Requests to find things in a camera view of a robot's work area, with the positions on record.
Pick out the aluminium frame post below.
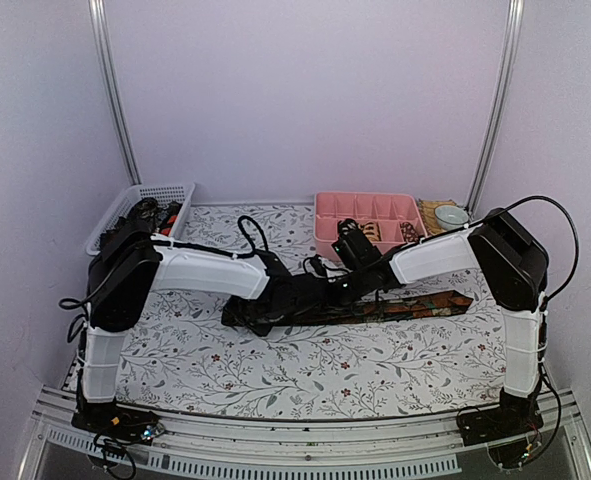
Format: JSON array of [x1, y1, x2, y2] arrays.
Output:
[[88, 0, 141, 185], [465, 0, 525, 216]]

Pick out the front aluminium rail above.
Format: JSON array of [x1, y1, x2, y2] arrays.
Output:
[[18, 388, 591, 479]]

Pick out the white plastic mesh basket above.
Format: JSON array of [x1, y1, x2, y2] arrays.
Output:
[[84, 181, 196, 256]]

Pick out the right aluminium frame post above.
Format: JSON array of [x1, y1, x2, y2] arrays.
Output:
[[465, 0, 525, 216]]

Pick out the light blue ceramic bowl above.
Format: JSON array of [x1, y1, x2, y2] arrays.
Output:
[[434, 205, 469, 231]]

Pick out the pink divided organizer box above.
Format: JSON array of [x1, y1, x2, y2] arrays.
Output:
[[314, 192, 428, 262]]

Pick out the brown green patterned tie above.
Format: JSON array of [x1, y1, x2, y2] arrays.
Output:
[[277, 290, 473, 326]]

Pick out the left aluminium frame post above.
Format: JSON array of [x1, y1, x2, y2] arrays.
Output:
[[88, 0, 141, 185]]

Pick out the yellow patterned rolled tie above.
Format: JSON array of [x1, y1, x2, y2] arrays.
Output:
[[360, 222, 381, 242]]

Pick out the dark red rolled tie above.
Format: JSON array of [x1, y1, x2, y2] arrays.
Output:
[[400, 222, 422, 244]]

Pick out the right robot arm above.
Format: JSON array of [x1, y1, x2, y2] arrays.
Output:
[[295, 207, 555, 446]]

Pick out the floral patterned table mat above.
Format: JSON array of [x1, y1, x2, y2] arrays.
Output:
[[64, 203, 546, 420]]

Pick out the pile of dark ties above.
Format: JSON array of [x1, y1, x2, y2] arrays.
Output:
[[107, 197, 183, 236]]

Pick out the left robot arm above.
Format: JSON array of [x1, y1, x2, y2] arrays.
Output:
[[58, 220, 298, 440]]

